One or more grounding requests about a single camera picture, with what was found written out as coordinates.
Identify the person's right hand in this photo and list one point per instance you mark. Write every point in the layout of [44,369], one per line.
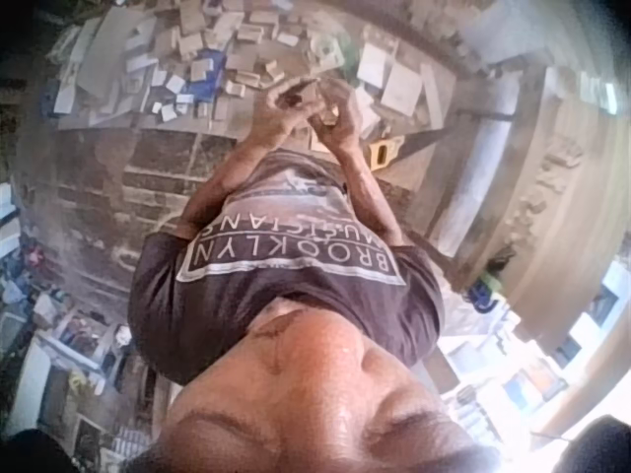
[340,125]

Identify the person's left hand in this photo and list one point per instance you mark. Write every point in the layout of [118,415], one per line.
[268,115]

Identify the small wooden piece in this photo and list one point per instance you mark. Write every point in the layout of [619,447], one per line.
[306,91]

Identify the small white board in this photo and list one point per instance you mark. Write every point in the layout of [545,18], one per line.
[372,69]

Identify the white square board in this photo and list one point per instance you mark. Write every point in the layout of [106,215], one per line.
[401,87]

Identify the blue box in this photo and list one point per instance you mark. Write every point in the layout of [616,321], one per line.
[209,79]

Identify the heap of wooden blocks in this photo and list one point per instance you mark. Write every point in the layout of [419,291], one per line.
[217,44]

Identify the long pale wooden plank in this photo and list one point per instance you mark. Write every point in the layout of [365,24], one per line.
[475,177]

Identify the stack of grey sheets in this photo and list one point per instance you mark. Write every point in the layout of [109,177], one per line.
[93,64]

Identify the carved wooden panel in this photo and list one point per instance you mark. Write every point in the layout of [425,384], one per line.
[547,197]

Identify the green and blue object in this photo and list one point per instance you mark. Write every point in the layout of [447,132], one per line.
[485,290]

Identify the cluttered shelf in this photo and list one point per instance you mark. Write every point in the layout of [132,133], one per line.
[64,325]

